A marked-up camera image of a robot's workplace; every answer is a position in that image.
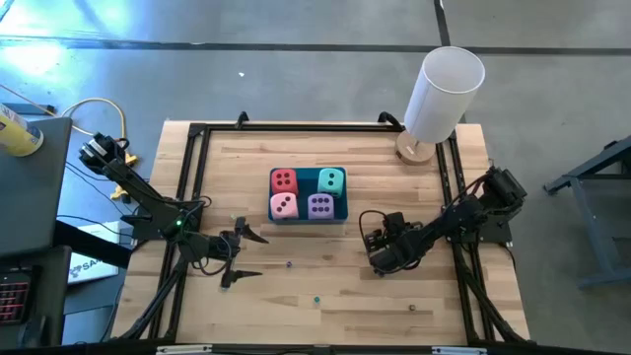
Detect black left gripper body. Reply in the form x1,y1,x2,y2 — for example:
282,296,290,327
189,216,247,289

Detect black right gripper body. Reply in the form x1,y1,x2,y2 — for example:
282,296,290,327
361,211,426,277

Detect pink foam die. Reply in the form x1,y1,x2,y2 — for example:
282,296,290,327
268,191,301,221

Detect red foam die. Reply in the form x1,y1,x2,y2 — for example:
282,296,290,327
269,168,300,198

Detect purple foam die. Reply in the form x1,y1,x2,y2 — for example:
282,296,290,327
307,191,336,222

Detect green foam die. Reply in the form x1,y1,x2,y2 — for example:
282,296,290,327
315,167,346,199

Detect blue plastic bin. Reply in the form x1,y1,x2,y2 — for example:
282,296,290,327
266,166,350,226

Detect white printed box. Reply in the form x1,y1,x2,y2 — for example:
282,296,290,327
67,221,122,286

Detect white shade table lamp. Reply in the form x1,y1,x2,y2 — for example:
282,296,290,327
394,45,487,167

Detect dark grey side table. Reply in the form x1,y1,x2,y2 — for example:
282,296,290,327
0,116,73,258

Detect black backlit keyboard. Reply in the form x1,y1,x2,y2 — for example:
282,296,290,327
0,278,33,327

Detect blue metal table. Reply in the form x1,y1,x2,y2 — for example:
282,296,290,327
543,134,631,290

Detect yellow canister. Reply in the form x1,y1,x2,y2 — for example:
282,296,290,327
0,104,45,159

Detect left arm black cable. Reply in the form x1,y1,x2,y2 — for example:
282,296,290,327
190,235,234,278

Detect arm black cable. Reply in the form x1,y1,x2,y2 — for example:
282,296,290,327
358,209,396,249
190,235,234,278

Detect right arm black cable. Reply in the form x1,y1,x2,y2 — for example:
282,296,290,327
358,209,396,249

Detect silver frame bracket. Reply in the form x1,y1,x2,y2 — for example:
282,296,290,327
156,344,214,355
432,346,488,355

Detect black aluminium table frame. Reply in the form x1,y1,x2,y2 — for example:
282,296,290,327
110,111,531,355

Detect yellow cable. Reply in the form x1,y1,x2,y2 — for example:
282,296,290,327
0,83,140,201

